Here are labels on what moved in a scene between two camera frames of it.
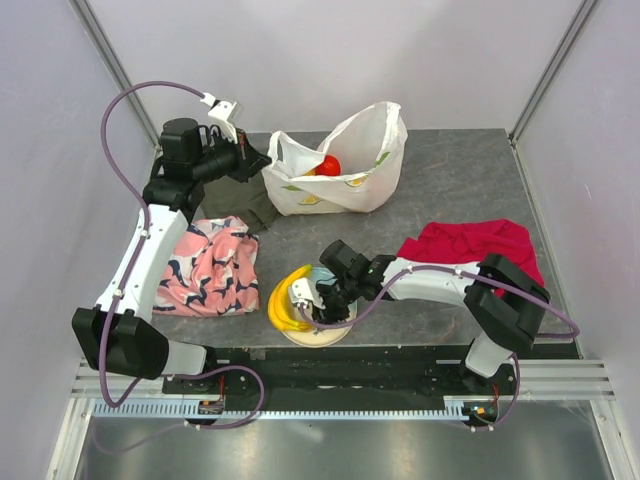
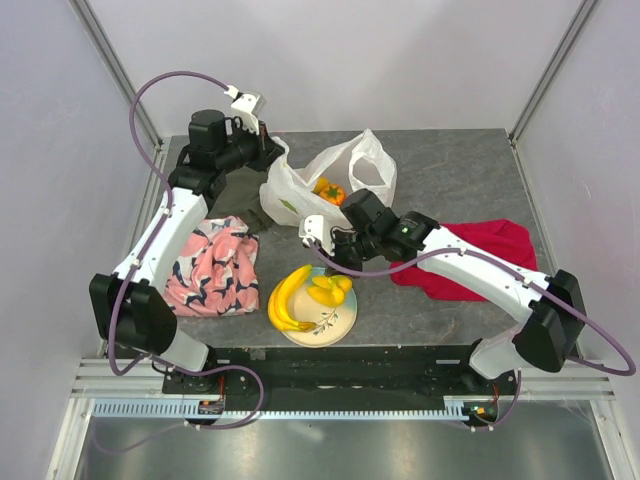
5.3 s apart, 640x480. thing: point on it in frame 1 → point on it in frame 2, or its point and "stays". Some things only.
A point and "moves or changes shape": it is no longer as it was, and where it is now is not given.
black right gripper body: (336, 298) → (352, 249)
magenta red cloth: (470, 242) stays
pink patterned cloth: (211, 271) stays
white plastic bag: (371, 147) moves or changes shape
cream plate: (319, 338) stays
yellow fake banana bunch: (277, 305) stays
